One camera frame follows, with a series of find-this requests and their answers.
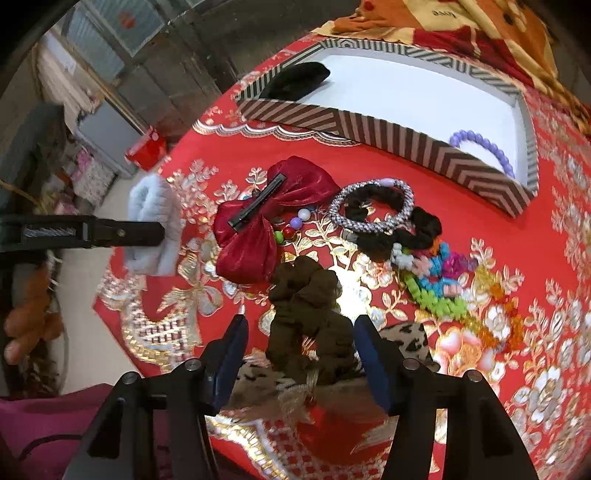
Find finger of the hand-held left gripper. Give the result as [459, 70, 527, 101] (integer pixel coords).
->
[0, 215, 165, 254]

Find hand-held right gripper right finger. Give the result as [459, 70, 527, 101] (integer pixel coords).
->
[353, 315, 539, 480]

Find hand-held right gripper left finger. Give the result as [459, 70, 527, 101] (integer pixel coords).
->
[62, 314, 250, 480]

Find light blue fluffy headband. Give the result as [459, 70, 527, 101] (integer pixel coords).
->
[123, 177, 186, 278]

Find leopard print ribbon scrunchie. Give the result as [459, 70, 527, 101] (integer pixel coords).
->
[230, 322, 440, 418]

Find brown scrunchie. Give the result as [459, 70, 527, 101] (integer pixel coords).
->
[267, 255, 357, 385]

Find blue green flower bracelet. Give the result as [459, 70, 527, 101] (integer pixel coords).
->
[392, 242, 468, 320]

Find red satin bow hair clip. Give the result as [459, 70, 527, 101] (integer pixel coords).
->
[213, 156, 343, 285]

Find rainbow crystal bracelet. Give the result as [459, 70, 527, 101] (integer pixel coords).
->
[441, 251, 526, 352]

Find black scrunchie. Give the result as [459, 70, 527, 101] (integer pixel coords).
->
[341, 185, 443, 262]

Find silver rhinestone bracelet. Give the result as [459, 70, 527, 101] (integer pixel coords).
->
[329, 179, 415, 232]

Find multicolour round bead bracelet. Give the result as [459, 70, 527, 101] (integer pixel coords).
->
[272, 208, 315, 246]

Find striped cardboard box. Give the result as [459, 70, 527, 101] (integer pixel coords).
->
[235, 39, 541, 217]

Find person's left hand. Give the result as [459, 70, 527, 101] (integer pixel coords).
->
[4, 267, 64, 366]

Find red gift box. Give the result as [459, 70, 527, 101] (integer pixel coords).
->
[124, 127, 170, 172]

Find grey cabinet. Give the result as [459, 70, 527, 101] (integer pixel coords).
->
[75, 99, 154, 179]

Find red floral tablecloth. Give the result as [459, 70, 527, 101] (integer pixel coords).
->
[92, 27, 591, 480]

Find magenta clothing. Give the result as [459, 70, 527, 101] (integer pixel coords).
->
[0, 383, 185, 480]

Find black fabric headband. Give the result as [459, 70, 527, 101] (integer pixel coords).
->
[255, 62, 331, 100]

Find orange printed blanket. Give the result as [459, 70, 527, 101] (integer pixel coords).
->
[331, 0, 561, 95]

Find purple bead bracelet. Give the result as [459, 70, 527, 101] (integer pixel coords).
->
[450, 130, 516, 179]

